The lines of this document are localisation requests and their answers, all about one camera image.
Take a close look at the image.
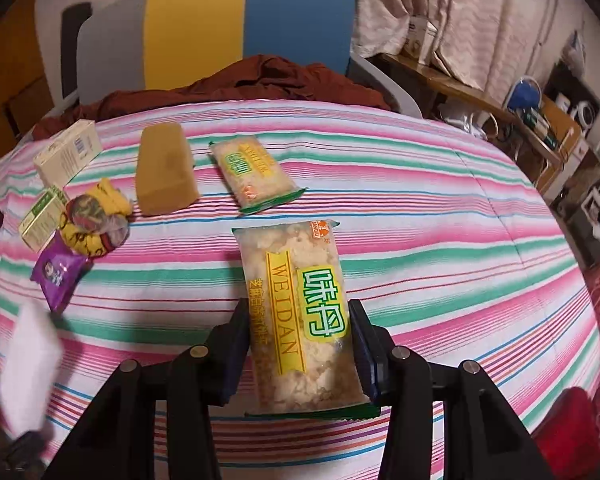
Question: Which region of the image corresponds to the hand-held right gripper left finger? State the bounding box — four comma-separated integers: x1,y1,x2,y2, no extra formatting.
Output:
42,297,253,480

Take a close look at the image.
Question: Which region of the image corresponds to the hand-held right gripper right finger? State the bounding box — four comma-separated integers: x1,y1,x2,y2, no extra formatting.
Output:
348,299,556,480

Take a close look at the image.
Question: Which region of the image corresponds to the clear yellow green snack packet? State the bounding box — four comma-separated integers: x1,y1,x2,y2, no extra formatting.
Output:
231,218,381,418
209,136,306,215

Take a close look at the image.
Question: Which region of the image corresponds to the purple snack packet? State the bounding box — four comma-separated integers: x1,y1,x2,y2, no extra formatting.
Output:
30,234,93,313

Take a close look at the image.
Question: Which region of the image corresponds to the small green white box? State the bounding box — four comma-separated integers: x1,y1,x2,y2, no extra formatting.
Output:
19,186,71,253

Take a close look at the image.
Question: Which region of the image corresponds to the yellow tan block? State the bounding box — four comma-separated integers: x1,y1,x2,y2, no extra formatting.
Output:
135,124,201,216

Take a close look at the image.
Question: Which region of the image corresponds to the yellow printed packet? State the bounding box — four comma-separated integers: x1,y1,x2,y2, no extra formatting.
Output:
60,178,133,258

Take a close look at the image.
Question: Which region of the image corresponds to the large cream carton box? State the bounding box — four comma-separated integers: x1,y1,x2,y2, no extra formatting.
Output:
33,120,103,187

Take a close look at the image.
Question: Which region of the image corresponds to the pink green striped tablecloth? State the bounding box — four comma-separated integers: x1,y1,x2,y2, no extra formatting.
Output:
0,99,600,480

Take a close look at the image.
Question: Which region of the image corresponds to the red plush stool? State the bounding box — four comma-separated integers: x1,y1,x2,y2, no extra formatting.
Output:
532,387,600,480

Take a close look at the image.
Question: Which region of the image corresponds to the brown red cloth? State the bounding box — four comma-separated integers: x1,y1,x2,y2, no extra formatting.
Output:
32,55,393,141

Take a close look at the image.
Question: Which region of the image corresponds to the wooden side shelf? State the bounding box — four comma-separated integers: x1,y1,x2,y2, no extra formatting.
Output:
380,52,588,196

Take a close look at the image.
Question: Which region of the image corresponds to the wooden wardrobe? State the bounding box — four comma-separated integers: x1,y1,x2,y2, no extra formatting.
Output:
0,0,56,161

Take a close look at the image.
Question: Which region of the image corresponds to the blue round container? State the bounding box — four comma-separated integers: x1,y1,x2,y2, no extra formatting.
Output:
507,77,543,113

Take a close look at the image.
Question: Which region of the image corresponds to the white round device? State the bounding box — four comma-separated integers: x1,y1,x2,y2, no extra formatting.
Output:
575,100,598,126

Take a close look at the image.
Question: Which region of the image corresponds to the grey yellow blue chair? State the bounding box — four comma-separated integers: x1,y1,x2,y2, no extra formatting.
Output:
60,0,423,118

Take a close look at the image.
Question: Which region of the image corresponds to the pale patterned curtain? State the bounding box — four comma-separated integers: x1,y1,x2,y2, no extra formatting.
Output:
340,0,588,88

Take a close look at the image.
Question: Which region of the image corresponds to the white cable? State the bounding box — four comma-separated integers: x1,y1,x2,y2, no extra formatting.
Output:
440,105,486,136

